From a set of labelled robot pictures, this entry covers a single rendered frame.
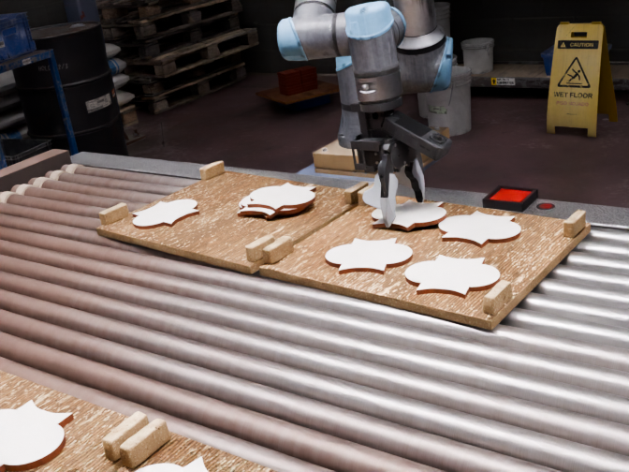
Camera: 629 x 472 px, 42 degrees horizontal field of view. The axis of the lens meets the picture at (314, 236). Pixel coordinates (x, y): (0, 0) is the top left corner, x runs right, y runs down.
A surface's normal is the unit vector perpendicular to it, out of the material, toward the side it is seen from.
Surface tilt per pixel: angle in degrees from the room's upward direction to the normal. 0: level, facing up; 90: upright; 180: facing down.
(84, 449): 0
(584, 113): 78
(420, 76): 106
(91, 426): 0
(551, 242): 0
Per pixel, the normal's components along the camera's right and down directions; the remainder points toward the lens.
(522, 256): -0.12, -0.91
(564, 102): -0.62, 0.18
